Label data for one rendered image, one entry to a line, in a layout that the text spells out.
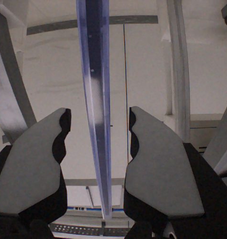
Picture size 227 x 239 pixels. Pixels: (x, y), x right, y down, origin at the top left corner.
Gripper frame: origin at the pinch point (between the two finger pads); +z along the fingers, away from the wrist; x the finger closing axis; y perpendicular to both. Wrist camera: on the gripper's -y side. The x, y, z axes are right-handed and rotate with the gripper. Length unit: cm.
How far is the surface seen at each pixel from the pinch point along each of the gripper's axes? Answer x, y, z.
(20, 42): -48, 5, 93
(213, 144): 22.1, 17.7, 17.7
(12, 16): -8.5, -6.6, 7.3
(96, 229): -18, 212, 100
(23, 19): -8.3, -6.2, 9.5
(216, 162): 22.0, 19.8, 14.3
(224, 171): 27.7, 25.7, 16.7
